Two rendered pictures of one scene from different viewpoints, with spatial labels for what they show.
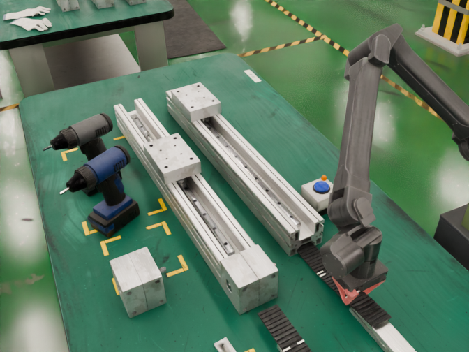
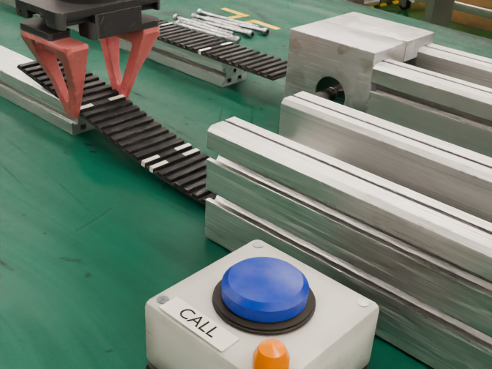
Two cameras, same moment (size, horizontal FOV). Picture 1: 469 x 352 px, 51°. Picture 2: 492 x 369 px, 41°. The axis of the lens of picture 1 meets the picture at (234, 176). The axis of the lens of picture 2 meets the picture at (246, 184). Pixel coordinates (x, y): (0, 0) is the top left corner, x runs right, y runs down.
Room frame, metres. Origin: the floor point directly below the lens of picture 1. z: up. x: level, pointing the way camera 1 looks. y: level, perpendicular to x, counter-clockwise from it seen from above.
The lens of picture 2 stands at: (1.24, -0.34, 1.04)
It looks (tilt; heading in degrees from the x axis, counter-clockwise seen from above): 29 degrees down; 158
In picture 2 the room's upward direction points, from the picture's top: 3 degrees clockwise
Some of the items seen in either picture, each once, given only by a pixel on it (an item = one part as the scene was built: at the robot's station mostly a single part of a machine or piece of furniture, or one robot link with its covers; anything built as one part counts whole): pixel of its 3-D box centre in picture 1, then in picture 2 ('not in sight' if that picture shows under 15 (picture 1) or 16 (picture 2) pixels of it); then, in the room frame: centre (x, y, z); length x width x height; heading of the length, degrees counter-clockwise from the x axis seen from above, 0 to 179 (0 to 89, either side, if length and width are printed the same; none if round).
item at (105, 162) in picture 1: (100, 196); not in sight; (0.96, 0.35, 0.89); 0.20 x 0.08 x 0.22; 140
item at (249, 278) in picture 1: (253, 276); (348, 83); (0.73, -0.04, 0.83); 0.12 x 0.09 x 0.10; 117
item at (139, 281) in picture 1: (143, 279); not in sight; (0.74, 0.22, 0.83); 0.11 x 0.10 x 0.10; 116
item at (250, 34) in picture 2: not in sight; (221, 26); (0.39, -0.04, 0.78); 0.11 x 0.01 x 0.01; 32
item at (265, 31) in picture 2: not in sight; (236, 24); (0.38, -0.02, 0.78); 0.11 x 0.01 x 0.01; 34
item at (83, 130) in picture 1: (83, 158); not in sight; (1.13, 0.43, 0.89); 0.20 x 0.08 x 0.22; 131
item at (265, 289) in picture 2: (321, 187); (264, 294); (1.02, -0.24, 0.84); 0.04 x 0.04 x 0.02
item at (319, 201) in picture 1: (317, 197); (271, 339); (1.01, -0.23, 0.81); 0.10 x 0.08 x 0.06; 117
